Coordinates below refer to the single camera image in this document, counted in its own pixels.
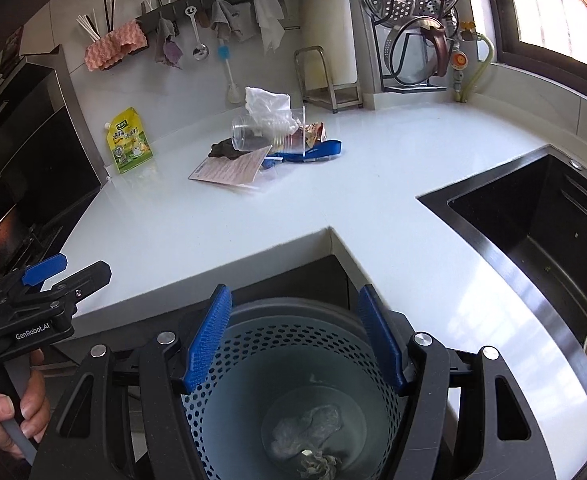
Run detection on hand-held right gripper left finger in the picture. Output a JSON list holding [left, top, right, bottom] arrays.
[[28, 284, 234, 480]]

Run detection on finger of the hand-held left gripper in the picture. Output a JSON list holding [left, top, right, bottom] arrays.
[[38, 260, 112, 315], [0, 254, 68, 297]]

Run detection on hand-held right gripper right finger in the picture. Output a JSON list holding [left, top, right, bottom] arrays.
[[357, 284, 557, 480]]

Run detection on grey perforated bin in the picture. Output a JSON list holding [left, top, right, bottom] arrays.
[[181, 297, 454, 480]]

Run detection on pink paper card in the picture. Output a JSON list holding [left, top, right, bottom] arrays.
[[188, 146, 273, 192]]

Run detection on dark brown wrapper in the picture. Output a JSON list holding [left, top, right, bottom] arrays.
[[210, 140, 245, 161]]

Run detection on blue strap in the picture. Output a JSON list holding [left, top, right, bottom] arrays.
[[268, 140, 343, 165]]

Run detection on snack wrapper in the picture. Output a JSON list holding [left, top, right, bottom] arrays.
[[293, 122, 328, 153]]

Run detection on clear plastic cup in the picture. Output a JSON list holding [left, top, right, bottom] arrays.
[[231, 107, 308, 158]]

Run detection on white tissue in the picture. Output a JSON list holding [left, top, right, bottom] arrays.
[[244, 86, 299, 131]]

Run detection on crumpled white paper trash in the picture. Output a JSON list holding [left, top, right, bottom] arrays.
[[271, 405, 344, 461]]

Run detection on person's left hand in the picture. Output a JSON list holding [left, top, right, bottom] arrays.
[[0, 350, 52, 458]]

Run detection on yellow green pouch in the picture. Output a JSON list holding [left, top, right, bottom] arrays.
[[104, 107, 154, 175]]

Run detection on crumpled paper scrap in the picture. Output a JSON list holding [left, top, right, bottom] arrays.
[[296, 450, 341, 480]]

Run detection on black sink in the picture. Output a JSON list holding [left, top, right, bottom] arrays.
[[417, 144, 587, 441]]

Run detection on pink cloth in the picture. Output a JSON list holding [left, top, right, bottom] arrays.
[[84, 21, 149, 72]]

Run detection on bottle brush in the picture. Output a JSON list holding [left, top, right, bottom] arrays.
[[218, 40, 245, 105]]

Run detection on purple grey cloth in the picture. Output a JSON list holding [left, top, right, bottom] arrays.
[[154, 17, 182, 68]]

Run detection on white straws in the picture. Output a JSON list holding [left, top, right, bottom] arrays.
[[76, 10, 102, 43]]

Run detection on metal board rack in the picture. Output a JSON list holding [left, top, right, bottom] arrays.
[[293, 46, 364, 112]]

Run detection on metal spoon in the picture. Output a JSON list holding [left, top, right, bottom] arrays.
[[184, 6, 209, 60]]

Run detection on black chopsticks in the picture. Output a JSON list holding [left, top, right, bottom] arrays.
[[102, 0, 120, 32]]

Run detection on pot lid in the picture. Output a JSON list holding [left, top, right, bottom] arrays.
[[383, 15, 459, 86]]

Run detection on gas valve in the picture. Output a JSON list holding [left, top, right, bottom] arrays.
[[451, 20, 479, 103]]

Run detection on white cloth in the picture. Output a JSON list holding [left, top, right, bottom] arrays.
[[252, 0, 287, 56]]

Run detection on white cutting board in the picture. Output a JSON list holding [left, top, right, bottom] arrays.
[[301, 0, 359, 95]]

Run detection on window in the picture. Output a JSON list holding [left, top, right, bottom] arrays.
[[478, 0, 587, 106]]

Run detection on black wire rack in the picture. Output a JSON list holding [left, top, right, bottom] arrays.
[[368, 0, 461, 94]]

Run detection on yellow green hose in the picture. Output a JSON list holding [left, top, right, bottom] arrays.
[[461, 32, 497, 103]]

